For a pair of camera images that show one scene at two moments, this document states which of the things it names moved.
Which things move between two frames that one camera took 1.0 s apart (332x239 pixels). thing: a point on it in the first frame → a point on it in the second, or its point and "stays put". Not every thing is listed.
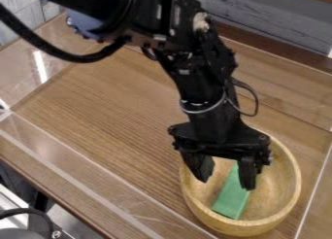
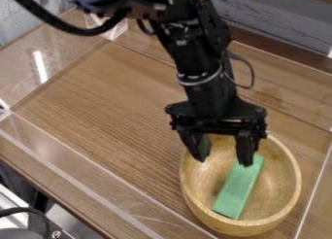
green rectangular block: (233, 194) stays put
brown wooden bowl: (269, 202) stays put
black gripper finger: (249, 167) → (247, 141)
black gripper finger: (201, 164) → (199, 143)
